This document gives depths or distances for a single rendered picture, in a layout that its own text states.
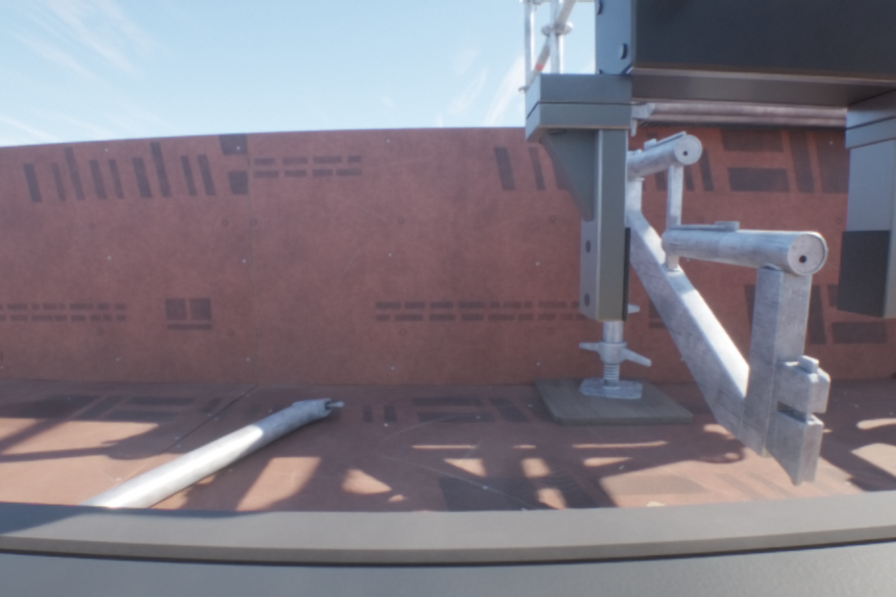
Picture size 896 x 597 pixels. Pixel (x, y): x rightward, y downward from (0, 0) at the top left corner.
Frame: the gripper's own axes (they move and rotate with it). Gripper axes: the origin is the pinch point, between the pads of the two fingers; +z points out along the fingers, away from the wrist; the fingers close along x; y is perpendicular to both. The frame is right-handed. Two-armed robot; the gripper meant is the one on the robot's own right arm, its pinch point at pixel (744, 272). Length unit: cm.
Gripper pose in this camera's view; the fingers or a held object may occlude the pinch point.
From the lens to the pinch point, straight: 25.1
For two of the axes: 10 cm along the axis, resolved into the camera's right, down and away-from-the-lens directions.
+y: 0.1, 1.1, -9.9
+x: 10.0, -0.1, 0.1
